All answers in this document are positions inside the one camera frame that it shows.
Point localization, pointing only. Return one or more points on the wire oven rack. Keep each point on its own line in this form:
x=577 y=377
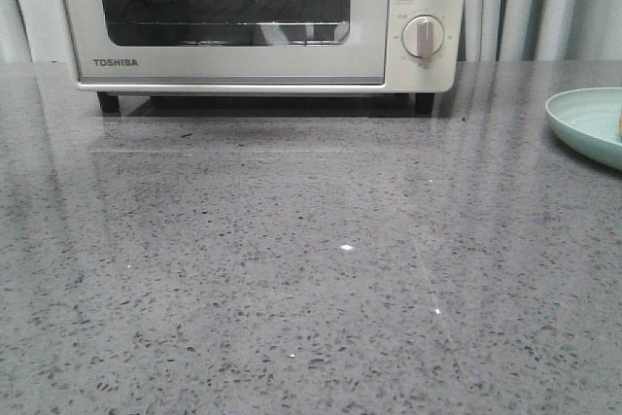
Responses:
x=230 y=23

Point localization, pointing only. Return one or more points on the white Toshiba toaster oven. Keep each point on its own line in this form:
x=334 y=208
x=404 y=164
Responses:
x=405 y=74

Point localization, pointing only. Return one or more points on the glass oven door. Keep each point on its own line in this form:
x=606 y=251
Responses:
x=233 y=62

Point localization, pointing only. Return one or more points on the lower oven knob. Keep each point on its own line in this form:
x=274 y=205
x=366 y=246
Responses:
x=423 y=36

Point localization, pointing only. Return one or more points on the grey curtain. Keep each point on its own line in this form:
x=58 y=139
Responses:
x=503 y=30

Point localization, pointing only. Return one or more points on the light green plate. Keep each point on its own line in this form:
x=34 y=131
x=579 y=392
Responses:
x=586 y=119

